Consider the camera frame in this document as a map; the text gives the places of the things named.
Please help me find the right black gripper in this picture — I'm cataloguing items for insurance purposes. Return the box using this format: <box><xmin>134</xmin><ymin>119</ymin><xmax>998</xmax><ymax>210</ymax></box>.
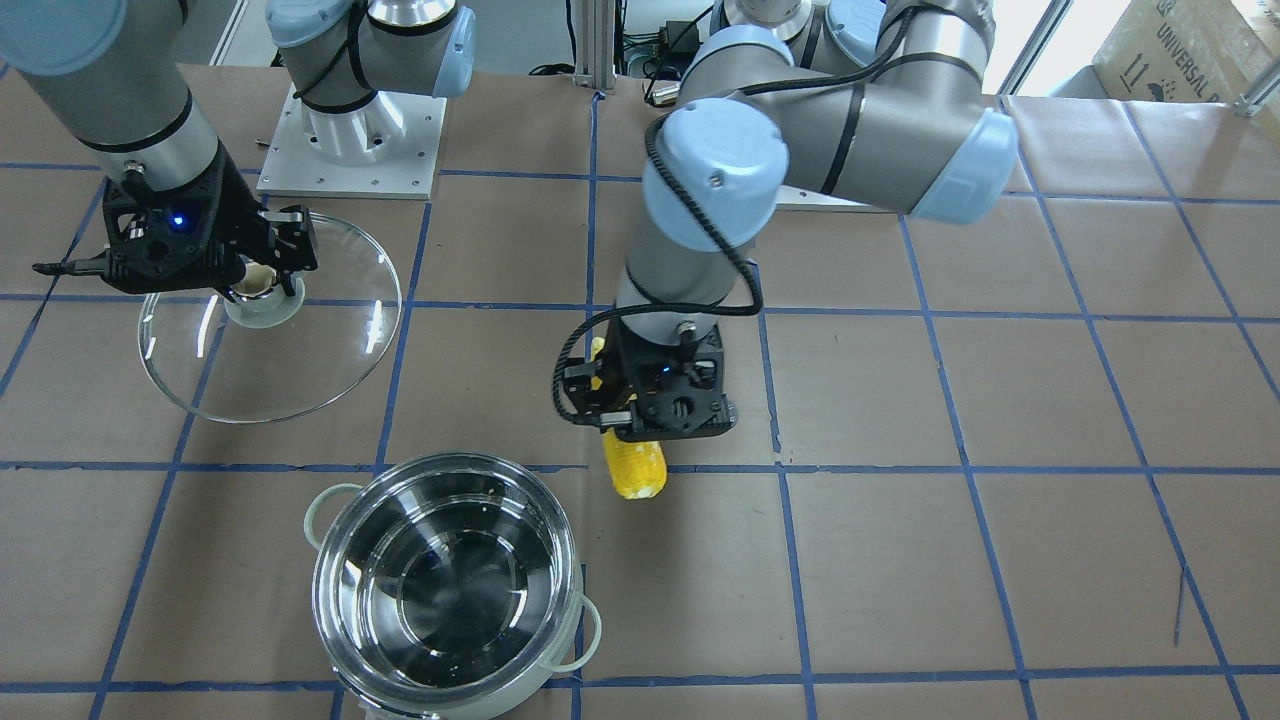
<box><xmin>32</xmin><ymin>150</ymin><xmax>317</xmax><ymax>299</ymax></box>

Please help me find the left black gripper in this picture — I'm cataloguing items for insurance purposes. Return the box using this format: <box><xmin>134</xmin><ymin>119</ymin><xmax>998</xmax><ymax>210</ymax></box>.
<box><xmin>563</xmin><ymin>320</ymin><xmax>739</xmax><ymax>443</ymax></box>

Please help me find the yellow corn cob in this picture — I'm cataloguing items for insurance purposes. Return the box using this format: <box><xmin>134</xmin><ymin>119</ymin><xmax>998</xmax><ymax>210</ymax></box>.
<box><xmin>588</xmin><ymin>336</ymin><xmax>667</xmax><ymax>501</ymax></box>

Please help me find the glass pot lid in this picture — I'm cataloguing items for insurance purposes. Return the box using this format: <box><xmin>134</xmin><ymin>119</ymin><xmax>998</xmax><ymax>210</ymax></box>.
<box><xmin>137</xmin><ymin>214</ymin><xmax>403</xmax><ymax>425</ymax></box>

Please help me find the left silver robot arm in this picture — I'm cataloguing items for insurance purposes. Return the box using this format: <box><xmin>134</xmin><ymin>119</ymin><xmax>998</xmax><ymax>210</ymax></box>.
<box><xmin>550</xmin><ymin>1</ymin><xmax>1018</xmax><ymax>442</ymax></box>

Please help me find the pale green cooking pot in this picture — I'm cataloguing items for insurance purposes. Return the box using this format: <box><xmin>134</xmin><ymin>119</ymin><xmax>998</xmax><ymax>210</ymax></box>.
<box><xmin>302</xmin><ymin>452</ymin><xmax>604</xmax><ymax>719</ymax></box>

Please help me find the black power adapter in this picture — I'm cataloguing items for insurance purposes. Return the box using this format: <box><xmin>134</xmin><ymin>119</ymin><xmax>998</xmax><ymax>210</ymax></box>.
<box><xmin>660</xmin><ymin>20</ymin><xmax>700</xmax><ymax>61</ymax></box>

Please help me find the cardboard box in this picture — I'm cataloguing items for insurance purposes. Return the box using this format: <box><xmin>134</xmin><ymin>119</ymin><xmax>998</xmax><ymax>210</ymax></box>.
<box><xmin>1092</xmin><ymin>1</ymin><xmax>1279</xmax><ymax>102</ymax></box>

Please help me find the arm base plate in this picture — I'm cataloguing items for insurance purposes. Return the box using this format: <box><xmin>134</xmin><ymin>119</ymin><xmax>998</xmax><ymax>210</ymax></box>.
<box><xmin>776</xmin><ymin>184</ymin><xmax>887</xmax><ymax>214</ymax></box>
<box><xmin>256</xmin><ymin>92</ymin><xmax>448</xmax><ymax>200</ymax></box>

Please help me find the aluminium frame post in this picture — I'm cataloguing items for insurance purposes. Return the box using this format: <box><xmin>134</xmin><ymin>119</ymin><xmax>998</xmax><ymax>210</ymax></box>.
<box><xmin>567</xmin><ymin>1</ymin><xmax>622</xmax><ymax>95</ymax></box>

